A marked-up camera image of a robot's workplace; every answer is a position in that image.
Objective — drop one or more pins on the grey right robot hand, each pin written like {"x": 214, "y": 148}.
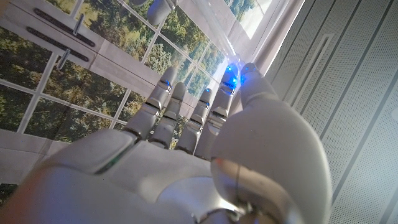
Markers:
{"x": 174, "y": 174}

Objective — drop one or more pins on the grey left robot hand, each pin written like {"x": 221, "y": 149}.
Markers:
{"x": 158, "y": 12}

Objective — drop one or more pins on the clear plastic pipette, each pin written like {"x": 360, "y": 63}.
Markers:
{"x": 228, "y": 46}

